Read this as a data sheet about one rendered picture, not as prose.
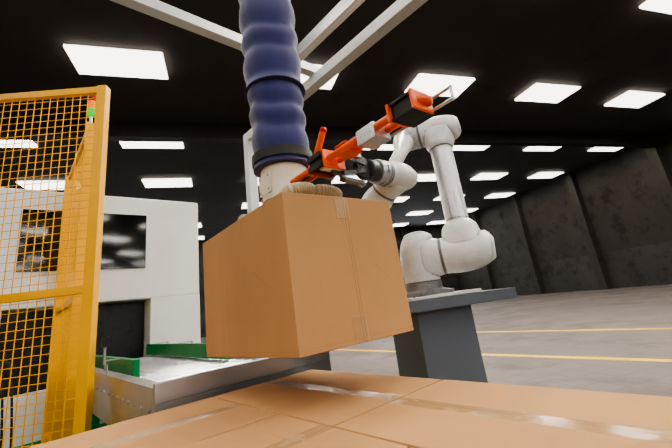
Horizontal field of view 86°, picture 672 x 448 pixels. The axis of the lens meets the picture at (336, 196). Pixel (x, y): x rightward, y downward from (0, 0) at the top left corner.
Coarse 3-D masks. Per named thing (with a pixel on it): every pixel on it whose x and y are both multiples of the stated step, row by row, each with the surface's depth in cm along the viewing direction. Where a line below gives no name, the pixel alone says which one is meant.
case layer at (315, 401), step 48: (288, 384) 118; (336, 384) 109; (384, 384) 101; (432, 384) 94; (480, 384) 89; (96, 432) 91; (144, 432) 85; (192, 432) 80; (240, 432) 76; (288, 432) 72; (336, 432) 69; (384, 432) 66; (432, 432) 63; (480, 432) 60; (528, 432) 58; (576, 432) 55; (624, 432) 53
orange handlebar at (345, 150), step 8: (416, 96) 84; (424, 96) 83; (384, 120) 91; (376, 128) 93; (384, 128) 96; (392, 128) 95; (344, 144) 103; (352, 144) 101; (336, 152) 105; (344, 152) 103; (352, 152) 104; (360, 152) 105; (328, 160) 109; (344, 160) 110; (296, 176) 121; (304, 176) 119
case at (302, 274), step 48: (288, 192) 94; (240, 240) 110; (288, 240) 89; (336, 240) 99; (384, 240) 110; (240, 288) 108; (288, 288) 87; (336, 288) 94; (384, 288) 104; (240, 336) 105; (288, 336) 85; (336, 336) 89; (384, 336) 98
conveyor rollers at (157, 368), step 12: (144, 360) 268; (156, 360) 257; (168, 360) 246; (180, 360) 235; (192, 360) 224; (204, 360) 219; (216, 360) 207; (228, 360) 202; (240, 360) 197; (252, 360) 185; (144, 372) 198; (156, 372) 193; (168, 372) 182; (180, 372) 177; (192, 372) 173
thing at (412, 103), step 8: (408, 88) 84; (400, 96) 86; (408, 96) 85; (392, 104) 88; (400, 104) 87; (408, 104) 85; (416, 104) 83; (424, 104) 85; (392, 112) 89; (400, 112) 87; (408, 112) 84; (416, 112) 85; (424, 112) 86; (432, 112) 86; (392, 120) 88; (400, 120) 88; (408, 120) 88; (416, 120) 89
